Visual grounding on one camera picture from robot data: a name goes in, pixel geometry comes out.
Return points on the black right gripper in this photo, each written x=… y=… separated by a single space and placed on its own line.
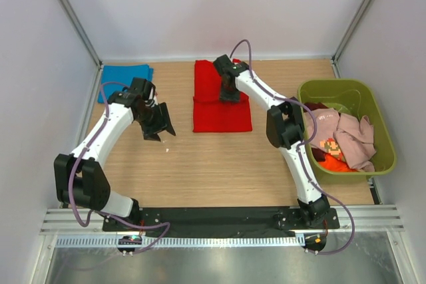
x=234 y=98

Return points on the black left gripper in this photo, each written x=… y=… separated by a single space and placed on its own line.
x=160 y=124

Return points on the red t-shirt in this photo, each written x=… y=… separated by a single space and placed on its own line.
x=210 y=114

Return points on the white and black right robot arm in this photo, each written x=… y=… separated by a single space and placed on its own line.
x=284 y=130

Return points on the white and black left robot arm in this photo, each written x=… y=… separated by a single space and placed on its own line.
x=79 y=176

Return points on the folded blue t-shirt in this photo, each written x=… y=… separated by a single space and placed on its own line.
x=120 y=77

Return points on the dark maroon t-shirt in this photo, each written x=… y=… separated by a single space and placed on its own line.
x=314 y=106

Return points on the white printed t-shirt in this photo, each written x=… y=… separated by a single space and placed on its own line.
x=331 y=147

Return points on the orange t-shirt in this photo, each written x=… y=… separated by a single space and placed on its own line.
x=334 y=165

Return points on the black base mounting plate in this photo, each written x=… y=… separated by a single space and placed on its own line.
x=234 y=222

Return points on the olive green plastic bin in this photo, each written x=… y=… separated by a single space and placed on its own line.
x=354 y=98

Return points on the pink t-shirt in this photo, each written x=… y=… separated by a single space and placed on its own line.
x=354 y=136

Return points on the white slotted cable duct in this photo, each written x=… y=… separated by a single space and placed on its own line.
x=132 y=241

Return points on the aluminium front rail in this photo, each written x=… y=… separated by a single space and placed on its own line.
x=364 y=218

